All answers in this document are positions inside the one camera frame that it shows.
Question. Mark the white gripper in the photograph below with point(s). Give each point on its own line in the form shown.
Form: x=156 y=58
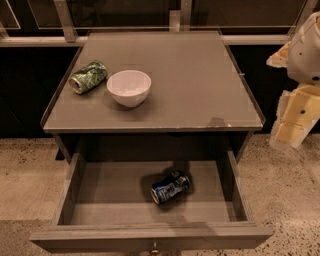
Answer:
x=306 y=56

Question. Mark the blue pepsi can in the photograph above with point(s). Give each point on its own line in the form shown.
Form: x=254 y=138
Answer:
x=173 y=184

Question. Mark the crushed green soda can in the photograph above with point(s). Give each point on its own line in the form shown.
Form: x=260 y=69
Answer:
x=88 y=77

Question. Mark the brass drawer knob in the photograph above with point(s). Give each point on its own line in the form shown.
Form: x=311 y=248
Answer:
x=154 y=251

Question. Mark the open grey top drawer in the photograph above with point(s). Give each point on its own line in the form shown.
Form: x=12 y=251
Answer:
x=107 y=206

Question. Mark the grey wooden cabinet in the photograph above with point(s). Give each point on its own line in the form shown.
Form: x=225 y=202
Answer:
x=195 y=87

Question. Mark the white ceramic bowl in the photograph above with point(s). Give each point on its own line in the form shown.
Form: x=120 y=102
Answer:
x=129 y=87

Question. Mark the metal railing frame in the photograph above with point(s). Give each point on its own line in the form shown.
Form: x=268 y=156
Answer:
x=54 y=23

